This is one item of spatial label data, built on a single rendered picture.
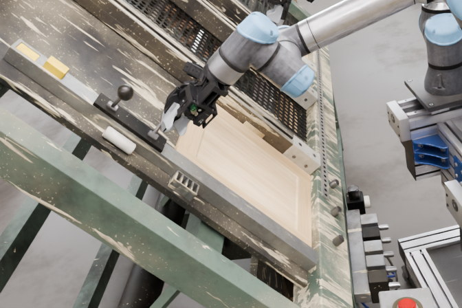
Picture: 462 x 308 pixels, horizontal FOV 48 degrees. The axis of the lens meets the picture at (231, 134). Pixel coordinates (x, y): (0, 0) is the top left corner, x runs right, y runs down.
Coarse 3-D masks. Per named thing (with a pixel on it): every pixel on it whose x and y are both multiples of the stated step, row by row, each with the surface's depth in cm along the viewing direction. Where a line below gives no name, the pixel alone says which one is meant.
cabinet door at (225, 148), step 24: (216, 120) 161; (192, 144) 144; (216, 144) 152; (240, 144) 162; (264, 144) 171; (216, 168) 144; (240, 168) 153; (264, 168) 162; (288, 168) 171; (240, 192) 144; (264, 192) 153; (288, 192) 162; (288, 216) 153
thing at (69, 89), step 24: (24, 72) 121; (48, 72) 120; (72, 96) 123; (96, 96) 126; (96, 120) 126; (144, 144) 128; (168, 168) 131; (192, 168) 133; (216, 192) 133; (240, 216) 136; (264, 216) 140; (264, 240) 140; (288, 240) 141; (312, 264) 142
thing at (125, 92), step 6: (126, 84) 117; (120, 90) 116; (126, 90) 115; (132, 90) 116; (120, 96) 116; (126, 96) 116; (132, 96) 117; (108, 102) 125; (114, 102) 123; (114, 108) 125
